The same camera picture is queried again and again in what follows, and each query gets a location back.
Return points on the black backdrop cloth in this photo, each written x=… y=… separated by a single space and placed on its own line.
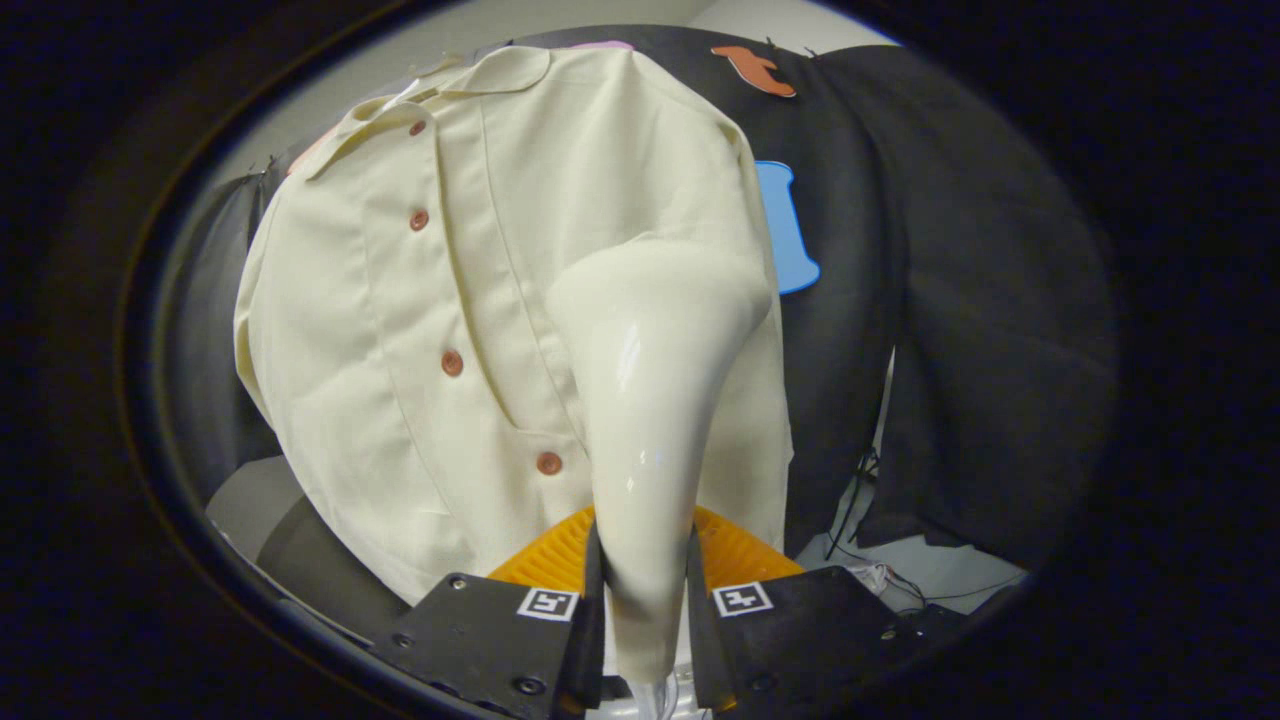
x=1000 y=300

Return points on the cream button-up shirt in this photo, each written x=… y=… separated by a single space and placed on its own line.
x=350 y=350

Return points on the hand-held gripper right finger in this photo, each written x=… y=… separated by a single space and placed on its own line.
x=705 y=650

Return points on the white garment steamer head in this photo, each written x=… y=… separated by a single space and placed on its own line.
x=650 y=400

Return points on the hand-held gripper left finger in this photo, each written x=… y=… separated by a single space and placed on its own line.
x=590 y=640

